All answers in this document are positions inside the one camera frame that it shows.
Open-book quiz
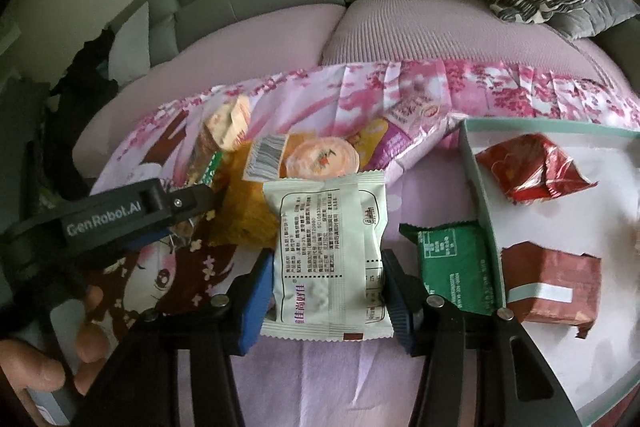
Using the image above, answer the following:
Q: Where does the dark cloth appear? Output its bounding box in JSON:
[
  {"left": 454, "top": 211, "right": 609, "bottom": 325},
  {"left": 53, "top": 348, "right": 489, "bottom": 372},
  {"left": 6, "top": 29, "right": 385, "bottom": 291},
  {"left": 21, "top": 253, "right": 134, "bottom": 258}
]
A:
[{"left": 42, "top": 27, "right": 118, "bottom": 198}]

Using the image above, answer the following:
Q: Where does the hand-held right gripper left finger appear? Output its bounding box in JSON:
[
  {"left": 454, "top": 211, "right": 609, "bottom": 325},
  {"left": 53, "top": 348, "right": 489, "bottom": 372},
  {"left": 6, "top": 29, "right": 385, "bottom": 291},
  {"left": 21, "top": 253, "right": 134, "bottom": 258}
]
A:
[{"left": 75, "top": 248, "right": 276, "bottom": 427}]

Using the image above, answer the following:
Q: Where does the pink snack packet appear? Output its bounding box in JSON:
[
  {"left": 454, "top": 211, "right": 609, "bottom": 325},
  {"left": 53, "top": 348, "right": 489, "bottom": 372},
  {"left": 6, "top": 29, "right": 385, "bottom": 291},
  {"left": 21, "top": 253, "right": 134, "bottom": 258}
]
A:
[{"left": 350, "top": 94, "right": 461, "bottom": 185}]

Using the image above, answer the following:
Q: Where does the yellow snack packet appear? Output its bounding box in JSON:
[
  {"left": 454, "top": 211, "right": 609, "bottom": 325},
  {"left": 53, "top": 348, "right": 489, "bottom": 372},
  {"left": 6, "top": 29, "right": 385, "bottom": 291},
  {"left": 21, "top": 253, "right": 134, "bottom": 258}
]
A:
[{"left": 207, "top": 133, "right": 291, "bottom": 253}]

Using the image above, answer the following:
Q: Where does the shiny red snack packet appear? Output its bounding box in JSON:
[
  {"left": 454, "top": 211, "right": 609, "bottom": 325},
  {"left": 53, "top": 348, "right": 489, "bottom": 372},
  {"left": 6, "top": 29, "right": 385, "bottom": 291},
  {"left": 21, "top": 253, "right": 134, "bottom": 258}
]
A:
[{"left": 474, "top": 133, "right": 599, "bottom": 205}]

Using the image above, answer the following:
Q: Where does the teal cardboard box tray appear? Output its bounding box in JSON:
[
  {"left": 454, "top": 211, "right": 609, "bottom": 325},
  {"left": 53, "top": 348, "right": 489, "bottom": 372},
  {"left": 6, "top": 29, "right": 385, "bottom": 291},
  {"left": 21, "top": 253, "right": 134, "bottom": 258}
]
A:
[{"left": 457, "top": 117, "right": 640, "bottom": 427}]

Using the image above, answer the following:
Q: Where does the person's left hand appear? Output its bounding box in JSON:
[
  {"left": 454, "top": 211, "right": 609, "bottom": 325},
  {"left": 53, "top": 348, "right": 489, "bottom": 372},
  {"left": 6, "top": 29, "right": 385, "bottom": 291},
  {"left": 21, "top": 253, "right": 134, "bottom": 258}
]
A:
[{"left": 0, "top": 289, "right": 118, "bottom": 398}]

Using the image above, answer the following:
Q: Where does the small cream orange packet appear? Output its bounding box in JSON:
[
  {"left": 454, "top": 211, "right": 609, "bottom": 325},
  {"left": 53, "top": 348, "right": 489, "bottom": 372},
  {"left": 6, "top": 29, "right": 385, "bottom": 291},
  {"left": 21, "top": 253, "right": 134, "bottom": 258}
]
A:
[{"left": 202, "top": 94, "right": 252, "bottom": 152}]

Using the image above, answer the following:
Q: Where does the peach jelly cup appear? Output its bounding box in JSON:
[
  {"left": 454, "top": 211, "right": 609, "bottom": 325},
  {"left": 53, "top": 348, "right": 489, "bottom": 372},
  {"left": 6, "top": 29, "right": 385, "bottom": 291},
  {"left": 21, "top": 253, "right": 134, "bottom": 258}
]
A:
[{"left": 279, "top": 134, "right": 361, "bottom": 180}]

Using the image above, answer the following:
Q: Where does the pink sofa cover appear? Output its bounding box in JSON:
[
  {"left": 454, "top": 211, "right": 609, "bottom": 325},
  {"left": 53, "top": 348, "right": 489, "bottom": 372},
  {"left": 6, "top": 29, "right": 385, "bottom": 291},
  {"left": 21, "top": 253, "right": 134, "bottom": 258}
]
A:
[{"left": 70, "top": 0, "right": 640, "bottom": 148}]

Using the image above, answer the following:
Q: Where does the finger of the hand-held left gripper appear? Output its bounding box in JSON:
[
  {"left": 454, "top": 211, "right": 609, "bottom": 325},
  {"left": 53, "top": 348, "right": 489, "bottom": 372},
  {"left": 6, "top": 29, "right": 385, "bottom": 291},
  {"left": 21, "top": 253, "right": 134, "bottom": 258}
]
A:
[
  {"left": 167, "top": 183, "right": 223, "bottom": 223},
  {"left": 122, "top": 224, "right": 176, "bottom": 253}
]

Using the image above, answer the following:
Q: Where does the green snack packet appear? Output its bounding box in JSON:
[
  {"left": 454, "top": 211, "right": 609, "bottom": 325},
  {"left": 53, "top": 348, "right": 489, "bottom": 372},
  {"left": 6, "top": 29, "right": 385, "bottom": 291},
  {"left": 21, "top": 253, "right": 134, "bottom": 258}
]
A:
[{"left": 398, "top": 223, "right": 503, "bottom": 318}]

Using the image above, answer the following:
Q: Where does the light grey pillow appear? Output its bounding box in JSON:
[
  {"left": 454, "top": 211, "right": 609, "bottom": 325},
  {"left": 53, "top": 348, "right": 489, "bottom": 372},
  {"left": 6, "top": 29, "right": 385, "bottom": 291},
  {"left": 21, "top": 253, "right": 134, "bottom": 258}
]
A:
[{"left": 107, "top": 2, "right": 151, "bottom": 82}]

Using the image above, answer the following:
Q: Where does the pink printed blanket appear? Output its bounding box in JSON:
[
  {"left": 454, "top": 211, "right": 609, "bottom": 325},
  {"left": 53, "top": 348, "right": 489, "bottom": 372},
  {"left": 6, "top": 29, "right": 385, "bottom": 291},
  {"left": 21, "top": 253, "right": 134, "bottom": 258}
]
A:
[{"left": 75, "top": 59, "right": 640, "bottom": 427}]

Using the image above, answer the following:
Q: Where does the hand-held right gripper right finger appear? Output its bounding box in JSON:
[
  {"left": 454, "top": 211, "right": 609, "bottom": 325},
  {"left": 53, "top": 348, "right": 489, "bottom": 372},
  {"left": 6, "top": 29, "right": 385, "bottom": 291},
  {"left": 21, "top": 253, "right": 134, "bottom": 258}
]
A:
[{"left": 381, "top": 248, "right": 584, "bottom": 427}]

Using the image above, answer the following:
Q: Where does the dark red white-striped packet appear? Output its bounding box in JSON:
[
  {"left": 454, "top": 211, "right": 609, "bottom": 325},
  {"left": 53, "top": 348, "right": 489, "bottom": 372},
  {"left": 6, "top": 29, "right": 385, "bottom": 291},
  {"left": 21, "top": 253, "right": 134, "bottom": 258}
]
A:
[{"left": 500, "top": 243, "right": 602, "bottom": 339}]

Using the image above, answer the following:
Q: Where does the pale white snack packet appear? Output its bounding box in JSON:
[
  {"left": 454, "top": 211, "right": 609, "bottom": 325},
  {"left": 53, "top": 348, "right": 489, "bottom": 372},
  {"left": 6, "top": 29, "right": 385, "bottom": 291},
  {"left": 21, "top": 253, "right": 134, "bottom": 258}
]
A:
[{"left": 260, "top": 171, "right": 396, "bottom": 342}]

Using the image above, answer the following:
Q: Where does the clear packet green label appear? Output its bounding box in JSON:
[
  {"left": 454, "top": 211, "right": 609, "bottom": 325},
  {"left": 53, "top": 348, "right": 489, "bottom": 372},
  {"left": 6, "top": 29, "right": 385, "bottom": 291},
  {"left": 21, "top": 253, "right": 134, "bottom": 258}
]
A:
[{"left": 185, "top": 127, "right": 226, "bottom": 188}]

